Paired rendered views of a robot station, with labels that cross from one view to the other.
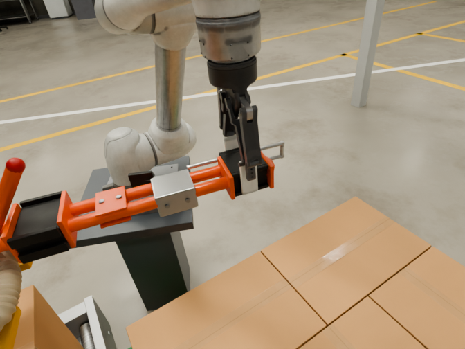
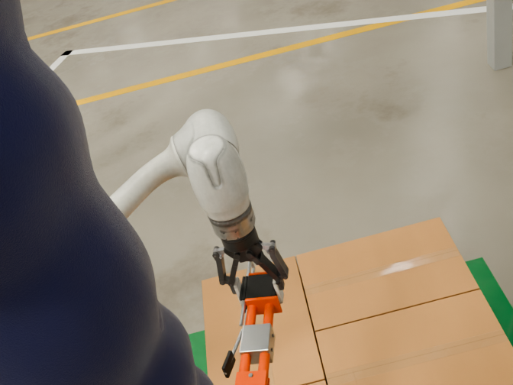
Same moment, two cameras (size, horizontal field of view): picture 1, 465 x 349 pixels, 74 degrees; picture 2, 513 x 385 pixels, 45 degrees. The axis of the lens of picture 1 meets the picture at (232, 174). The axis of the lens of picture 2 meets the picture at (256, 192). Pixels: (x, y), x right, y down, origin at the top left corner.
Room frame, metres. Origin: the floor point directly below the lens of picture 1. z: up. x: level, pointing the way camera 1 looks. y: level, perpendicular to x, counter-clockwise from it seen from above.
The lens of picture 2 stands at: (-0.10, 0.77, 2.29)
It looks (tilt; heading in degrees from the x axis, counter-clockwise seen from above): 37 degrees down; 302
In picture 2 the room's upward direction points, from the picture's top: 18 degrees counter-clockwise
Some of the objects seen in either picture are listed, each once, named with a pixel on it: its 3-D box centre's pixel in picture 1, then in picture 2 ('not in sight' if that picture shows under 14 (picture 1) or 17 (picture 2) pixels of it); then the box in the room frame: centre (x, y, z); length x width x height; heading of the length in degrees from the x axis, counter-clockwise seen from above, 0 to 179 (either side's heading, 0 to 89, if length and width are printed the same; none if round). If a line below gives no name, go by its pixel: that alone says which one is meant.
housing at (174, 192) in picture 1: (174, 192); (257, 344); (0.43, 0.11, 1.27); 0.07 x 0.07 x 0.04; 16
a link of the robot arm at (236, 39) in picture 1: (229, 36); (232, 217); (0.47, -0.02, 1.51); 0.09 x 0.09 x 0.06
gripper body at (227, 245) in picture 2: (233, 86); (241, 243); (0.47, -0.02, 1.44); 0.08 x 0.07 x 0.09; 15
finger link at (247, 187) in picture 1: (248, 176); (278, 288); (0.43, -0.03, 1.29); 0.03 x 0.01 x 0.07; 105
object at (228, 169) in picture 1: (245, 172); (265, 292); (0.46, -0.02, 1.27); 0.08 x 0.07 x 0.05; 106
